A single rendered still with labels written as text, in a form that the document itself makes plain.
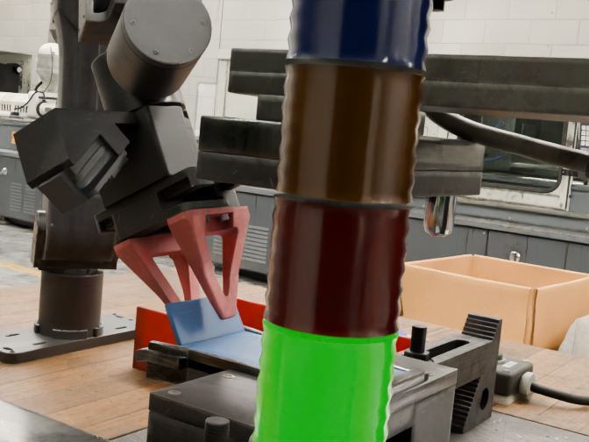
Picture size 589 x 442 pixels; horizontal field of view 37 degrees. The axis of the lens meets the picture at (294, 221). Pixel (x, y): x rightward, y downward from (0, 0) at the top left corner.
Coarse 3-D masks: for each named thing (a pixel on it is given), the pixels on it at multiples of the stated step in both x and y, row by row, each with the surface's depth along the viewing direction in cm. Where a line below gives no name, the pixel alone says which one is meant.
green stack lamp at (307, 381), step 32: (288, 352) 23; (320, 352) 22; (352, 352) 22; (384, 352) 23; (288, 384) 23; (320, 384) 22; (352, 384) 23; (384, 384) 23; (256, 416) 24; (288, 416) 23; (320, 416) 23; (352, 416) 23; (384, 416) 24
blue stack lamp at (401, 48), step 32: (320, 0) 22; (352, 0) 22; (384, 0) 22; (416, 0) 22; (320, 32) 22; (352, 32) 22; (384, 32) 22; (416, 32) 22; (352, 64) 23; (384, 64) 22; (416, 64) 22
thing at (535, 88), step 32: (256, 64) 51; (448, 64) 44; (480, 64) 43; (512, 64) 43; (544, 64) 42; (576, 64) 41; (448, 96) 44; (480, 96) 44; (512, 96) 43; (544, 96) 42; (576, 96) 41; (224, 128) 48; (256, 128) 47; (224, 160) 48; (256, 160) 47; (448, 160) 54; (480, 160) 58; (416, 192) 51; (448, 192) 54; (448, 224) 57
